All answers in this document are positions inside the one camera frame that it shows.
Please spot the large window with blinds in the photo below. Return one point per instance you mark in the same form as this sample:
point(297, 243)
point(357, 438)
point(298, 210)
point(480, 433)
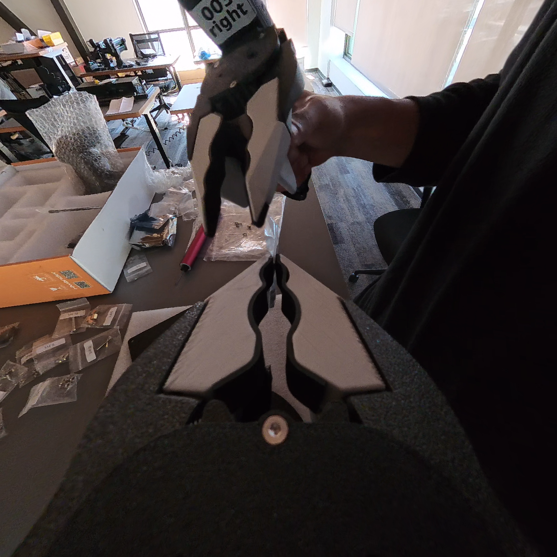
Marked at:
point(413, 43)

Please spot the bubble wrap roll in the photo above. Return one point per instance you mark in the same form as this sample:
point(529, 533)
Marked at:
point(74, 130)

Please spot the small clear screw bag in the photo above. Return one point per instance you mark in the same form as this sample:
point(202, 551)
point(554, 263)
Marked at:
point(275, 243)

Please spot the red electric screwdriver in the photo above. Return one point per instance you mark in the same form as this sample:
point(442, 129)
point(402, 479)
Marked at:
point(193, 250)

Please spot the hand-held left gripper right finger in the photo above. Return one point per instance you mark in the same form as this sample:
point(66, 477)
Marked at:
point(335, 348)

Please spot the white foam sheet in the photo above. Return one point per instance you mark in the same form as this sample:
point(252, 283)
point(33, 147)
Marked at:
point(143, 315)

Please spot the dark green office chair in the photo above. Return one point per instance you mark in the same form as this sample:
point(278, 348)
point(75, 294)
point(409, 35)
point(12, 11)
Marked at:
point(391, 235)

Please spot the person's right forearm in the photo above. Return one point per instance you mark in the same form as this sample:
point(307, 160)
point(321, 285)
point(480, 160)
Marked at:
point(413, 130)

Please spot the large clear plastic bag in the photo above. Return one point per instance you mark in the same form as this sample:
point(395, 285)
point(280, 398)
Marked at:
point(235, 243)

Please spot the light wooden table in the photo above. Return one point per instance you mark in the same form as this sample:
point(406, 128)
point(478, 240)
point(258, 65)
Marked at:
point(130, 108)
point(185, 95)

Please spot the silver antistatic bag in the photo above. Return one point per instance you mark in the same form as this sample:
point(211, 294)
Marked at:
point(154, 230)

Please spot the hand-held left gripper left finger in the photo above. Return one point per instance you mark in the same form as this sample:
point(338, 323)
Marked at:
point(217, 348)

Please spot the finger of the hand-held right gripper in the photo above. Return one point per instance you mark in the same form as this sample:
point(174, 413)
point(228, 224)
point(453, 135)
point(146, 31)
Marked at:
point(202, 165)
point(263, 143)

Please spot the person's dark clothing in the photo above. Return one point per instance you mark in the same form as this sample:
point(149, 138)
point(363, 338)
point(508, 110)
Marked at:
point(478, 304)

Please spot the group of small parts bags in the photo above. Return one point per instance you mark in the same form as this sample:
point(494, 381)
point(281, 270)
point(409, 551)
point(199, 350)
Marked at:
point(52, 348)

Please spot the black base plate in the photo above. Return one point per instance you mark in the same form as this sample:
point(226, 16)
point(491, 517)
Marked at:
point(152, 339)

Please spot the large grid window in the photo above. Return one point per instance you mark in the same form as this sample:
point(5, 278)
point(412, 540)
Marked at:
point(165, 17)

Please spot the orange white cardboard box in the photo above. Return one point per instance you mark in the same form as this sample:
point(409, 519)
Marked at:
point(108, 243)

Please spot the crumpled clear plastic wrap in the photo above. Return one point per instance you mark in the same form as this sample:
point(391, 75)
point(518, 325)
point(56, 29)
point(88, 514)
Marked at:
point(169, 178)

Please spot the loose small screws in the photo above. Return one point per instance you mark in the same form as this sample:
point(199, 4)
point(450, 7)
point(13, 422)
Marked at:
point(243, 227)

